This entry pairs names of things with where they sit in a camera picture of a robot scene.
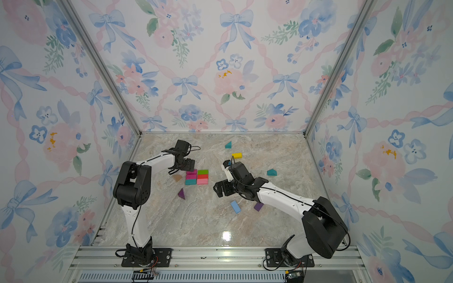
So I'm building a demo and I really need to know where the light pink rectangular block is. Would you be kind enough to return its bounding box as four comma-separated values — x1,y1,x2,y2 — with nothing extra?
197,179,209,185

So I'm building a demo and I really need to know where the magenta rectangular block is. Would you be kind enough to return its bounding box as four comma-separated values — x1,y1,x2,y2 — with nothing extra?
186,169,198,175

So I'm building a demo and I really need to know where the teal rectangular block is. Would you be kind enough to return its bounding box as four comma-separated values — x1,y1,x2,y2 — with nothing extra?
185,179,197,186

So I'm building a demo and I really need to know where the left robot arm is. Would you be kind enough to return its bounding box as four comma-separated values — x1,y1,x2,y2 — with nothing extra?
113,140,195,266

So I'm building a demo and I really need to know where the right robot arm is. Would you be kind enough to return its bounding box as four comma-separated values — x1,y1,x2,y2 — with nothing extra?
213,160,350,266

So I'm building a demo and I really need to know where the light blue rectangular block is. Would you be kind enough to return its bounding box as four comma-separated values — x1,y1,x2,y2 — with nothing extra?
231,200,241,214

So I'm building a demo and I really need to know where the purple rectangular block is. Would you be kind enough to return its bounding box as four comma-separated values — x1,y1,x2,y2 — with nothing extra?
254,203,264,212

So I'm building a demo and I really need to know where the natural wood triangular block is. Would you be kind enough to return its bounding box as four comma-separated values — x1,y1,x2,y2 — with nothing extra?
172,175,183,182

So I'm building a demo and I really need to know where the teal wedge block right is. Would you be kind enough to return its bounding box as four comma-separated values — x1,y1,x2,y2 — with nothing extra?
267,169,278,176

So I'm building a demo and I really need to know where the yellow small block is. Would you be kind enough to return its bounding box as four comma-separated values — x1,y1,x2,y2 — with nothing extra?
232,153,243,159

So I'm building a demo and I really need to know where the purple triangular block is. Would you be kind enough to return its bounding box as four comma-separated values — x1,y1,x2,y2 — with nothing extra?
178,188,185,200

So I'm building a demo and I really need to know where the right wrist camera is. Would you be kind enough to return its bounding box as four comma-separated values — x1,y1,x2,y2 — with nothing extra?
222,160,234,182

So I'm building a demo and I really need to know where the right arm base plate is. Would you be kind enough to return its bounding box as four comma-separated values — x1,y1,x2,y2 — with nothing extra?
264,248,315,269

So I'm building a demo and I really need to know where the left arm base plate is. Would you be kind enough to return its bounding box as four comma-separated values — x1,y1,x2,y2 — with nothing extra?
121,248,173,268

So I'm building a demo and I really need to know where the aluminium front rail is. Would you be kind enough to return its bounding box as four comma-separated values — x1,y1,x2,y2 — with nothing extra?
63,246,371,283

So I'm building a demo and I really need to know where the left corner aluminium post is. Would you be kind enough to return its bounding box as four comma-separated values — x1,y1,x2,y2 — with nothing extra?
57,0,142,137

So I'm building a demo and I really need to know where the corner aluminium post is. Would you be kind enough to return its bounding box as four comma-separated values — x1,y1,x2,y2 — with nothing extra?
304,0,376,139
57,0,142,137

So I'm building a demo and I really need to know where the right corner aluminium post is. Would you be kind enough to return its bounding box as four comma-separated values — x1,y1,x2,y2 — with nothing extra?
304,0,376,139

